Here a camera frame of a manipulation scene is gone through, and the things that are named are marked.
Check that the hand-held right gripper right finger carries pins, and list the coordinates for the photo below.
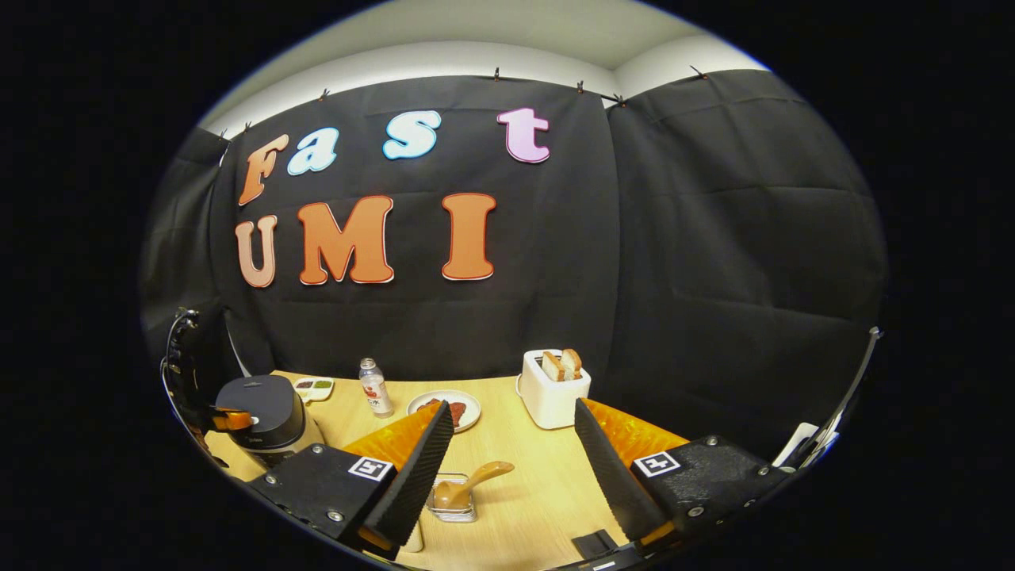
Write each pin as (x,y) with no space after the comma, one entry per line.
(614,476)

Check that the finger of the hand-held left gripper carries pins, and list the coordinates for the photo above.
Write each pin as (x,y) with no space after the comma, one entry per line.
(231,419)

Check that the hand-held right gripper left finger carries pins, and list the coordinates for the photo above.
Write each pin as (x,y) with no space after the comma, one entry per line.
(412,484)

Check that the dark grey rice cooker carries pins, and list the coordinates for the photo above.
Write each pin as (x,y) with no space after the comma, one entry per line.
(266,412)

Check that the wooden spoon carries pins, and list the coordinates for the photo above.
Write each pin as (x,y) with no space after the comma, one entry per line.
(468,484)

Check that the white sauce dish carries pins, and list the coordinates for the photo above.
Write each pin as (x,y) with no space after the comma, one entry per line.
(314,388)

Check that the white round plate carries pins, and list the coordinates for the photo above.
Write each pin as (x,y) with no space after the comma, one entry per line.
(468,408)

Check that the white toaster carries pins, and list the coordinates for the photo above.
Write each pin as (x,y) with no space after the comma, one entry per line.
(551,400)

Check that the clear plastic drink bottle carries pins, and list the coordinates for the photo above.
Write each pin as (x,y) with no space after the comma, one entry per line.
(376,390)

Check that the toast slice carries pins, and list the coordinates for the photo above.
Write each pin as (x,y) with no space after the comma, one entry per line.
(552,366)
(572,362)

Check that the black backdrop cloth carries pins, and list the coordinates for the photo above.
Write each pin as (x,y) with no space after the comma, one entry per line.
(714,238)

